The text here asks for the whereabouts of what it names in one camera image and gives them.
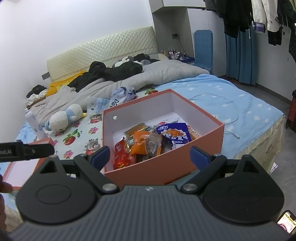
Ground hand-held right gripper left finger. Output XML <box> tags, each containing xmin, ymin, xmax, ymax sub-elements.
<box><xmin>30</xmin><ymin>146</ymin><xmax>119</xmax><ymax>194</ymax></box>

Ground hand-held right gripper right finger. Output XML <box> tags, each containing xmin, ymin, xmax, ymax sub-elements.
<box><xmin>181</xmin><ymin>146</ymin><xmax>267</xmax><ymax>194</ymax></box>

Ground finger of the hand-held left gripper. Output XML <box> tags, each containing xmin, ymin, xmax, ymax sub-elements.
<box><xmin>21</xmin><ymin>143</ymin><xmax>55</xmax><ymax>161</ymax></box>

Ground pile of snack packets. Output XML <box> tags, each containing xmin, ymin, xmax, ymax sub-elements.
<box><xmin>113</xmin><ymin>117</ymin><xmax>200</xmax><ymax>170</ymax></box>

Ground blue snack packet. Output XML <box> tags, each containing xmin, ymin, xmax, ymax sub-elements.
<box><xmin>155</xmin><ymin>123</ymin><xmax>192</xmax><ymax>149</ymax></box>

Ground green bordered snack packet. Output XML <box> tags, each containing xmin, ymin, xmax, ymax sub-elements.
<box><xmin>124</xmin><ymin>125</ymin><xmax>154</xmax><ymax>142</ymax></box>

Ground orange clear snack packet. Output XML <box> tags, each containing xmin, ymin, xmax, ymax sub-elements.
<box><xmin>129</xmin><ymin>130</ymin><xmax>162</xmax><ymax>155</ymax></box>

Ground deep pink cardboard box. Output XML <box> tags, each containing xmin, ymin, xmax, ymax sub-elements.
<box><xmin>102</xmin><ymin>89</ymin><xmax>225</xmax><ymax>186</ymax></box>

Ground person's left hand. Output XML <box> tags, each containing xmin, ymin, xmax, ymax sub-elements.
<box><xmin>0</xmin><ymin>181</ymin><xmax>14</xmax><ymax>194</ymax></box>

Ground shallow pink box lid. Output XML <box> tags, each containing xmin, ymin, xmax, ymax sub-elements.
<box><xmin>3</xmin><ymin>137</ymin><xmax>53</xmax><ymax>190</ymax></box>

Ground white spray bottle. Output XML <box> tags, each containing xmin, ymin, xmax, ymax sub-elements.
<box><xmin>25</xmin><ymin>109</ymin><xmax>46</xmax><ymax>141</ymax></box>

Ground floral tomato print tablecloth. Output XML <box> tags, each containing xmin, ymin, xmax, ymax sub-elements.
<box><xmin>47</xmin><ymin>87</ymin><xmax>162</xmax><ymax>163</ymax></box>

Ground white and blue plush toy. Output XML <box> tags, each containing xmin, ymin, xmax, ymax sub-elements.
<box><xmin>45</xmin><ymin>103</ymin><xmax>88</xmax><ymax>133</ymax></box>

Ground heap of folded clothes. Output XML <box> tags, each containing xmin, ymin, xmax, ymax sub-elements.
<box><xmin>26</xmin><ymin>85</ymin><xmax>48</xmax><ymax>106</ymax></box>

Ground white and blue plastic bag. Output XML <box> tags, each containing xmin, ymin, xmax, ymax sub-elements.
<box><xmin>87</xmin><ymin>86</ymin><xmax>137</xmax><ymax>114</ymax></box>

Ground light blue star bed sheet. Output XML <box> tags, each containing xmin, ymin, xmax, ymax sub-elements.
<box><xmin>16</xmin><ymin>74</ymin><xmax>285</xmax><ymax>163</ymax></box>

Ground yellow pillow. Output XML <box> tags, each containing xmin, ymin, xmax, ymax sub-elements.
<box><xmin>46</xmin><ymin>71</ymin><xmax>86</xmax><ymax>98</ymax></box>

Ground cream bed skirt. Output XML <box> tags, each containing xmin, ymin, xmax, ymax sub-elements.
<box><xmin>231</xmin><ymin>113</ymin><xmax>288</xmax><ymax>173</ymax></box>

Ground black clothing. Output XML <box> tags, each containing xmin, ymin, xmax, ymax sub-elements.
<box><xmin>68</xmin><ymin>53</ymin><xmax>160</xmax><ymax>92</ymax></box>

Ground grey duvet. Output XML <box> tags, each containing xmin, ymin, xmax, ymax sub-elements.
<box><xmin>30</xmin><ymin>61</ymin><xmax>210</xmax><ymax>123</ymax></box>

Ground dark red bag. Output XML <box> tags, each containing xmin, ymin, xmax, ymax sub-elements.
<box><xmin>287</xmin><ymin>89</ymin><xmax>296</xmax><ymax>131</ymax></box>

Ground cream quilted headboard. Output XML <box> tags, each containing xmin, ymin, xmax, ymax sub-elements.
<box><xmin>46</xmin><ymin>26</ymin><xmax>159</xmax><ymax>81</ymax></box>

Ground blue chair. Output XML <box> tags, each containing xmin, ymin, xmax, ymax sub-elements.
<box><xmin>194</xmin><ymin>30</ymin><xmax>213</xmax><ymax>74</ymax></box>

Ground group of small bottles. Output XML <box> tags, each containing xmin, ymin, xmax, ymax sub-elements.
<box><xmin>168</xmin><ymin>48</ymin><xmax>183</xmax><ymax>58</ymax></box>

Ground blue curtain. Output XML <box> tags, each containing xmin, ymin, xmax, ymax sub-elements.
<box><xmin>225</xmin><ymin>23</ymin><xmax>257</xmax><ymax>85</ymax></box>

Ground smartphone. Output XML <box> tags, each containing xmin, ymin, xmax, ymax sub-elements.
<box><xmin>276</xmin><ymin>210</ymin><xmax>296</xmax><ymax>234</ymax></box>

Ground black hanging coat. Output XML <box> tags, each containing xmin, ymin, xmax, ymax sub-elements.
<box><xmin>205</xmin><ymin>0</ymin><xmax>255</xmax><ymax>37</ymax></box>

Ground white hanging jacket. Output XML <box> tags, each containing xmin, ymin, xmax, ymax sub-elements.
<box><xmin>251</xmin><ymin>0</ymin><xmax>284</xmax><ymax>33</ymax></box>

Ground white charging cable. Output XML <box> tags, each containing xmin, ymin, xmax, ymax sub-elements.
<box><xmin>190</xmin><ymin>93</ymin><xmax>241</xmax><ymax>140</ymax></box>

